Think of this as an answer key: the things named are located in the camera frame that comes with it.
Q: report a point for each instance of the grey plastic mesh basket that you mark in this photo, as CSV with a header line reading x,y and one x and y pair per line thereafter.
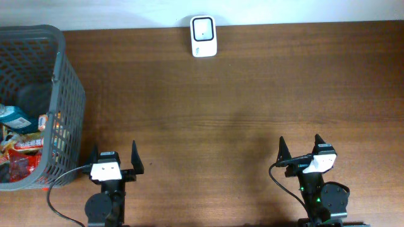
x,y
37,76

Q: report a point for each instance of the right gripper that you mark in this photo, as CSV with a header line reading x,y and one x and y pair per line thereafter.
x,y
284,157

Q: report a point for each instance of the yellow snack bag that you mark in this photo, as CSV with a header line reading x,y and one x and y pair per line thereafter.
x,y
15,143

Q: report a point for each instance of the small orange white packet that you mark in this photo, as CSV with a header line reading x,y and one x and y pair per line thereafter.
x,y
42,122

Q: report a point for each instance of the blue mouthwash bottle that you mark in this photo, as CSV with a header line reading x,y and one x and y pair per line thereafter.
x,y
17,120

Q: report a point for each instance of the white barcode scanner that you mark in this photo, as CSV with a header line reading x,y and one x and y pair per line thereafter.
x,y
203,36

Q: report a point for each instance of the red snack packet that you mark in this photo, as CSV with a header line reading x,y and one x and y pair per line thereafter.
x,y
22,165

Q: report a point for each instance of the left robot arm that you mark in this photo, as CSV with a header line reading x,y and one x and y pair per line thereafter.
x,y
107,208

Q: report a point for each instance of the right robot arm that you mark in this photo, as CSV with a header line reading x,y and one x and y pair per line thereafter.
x,y
324,202

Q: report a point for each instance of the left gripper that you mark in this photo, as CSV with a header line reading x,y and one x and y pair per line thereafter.
x,y
130,175

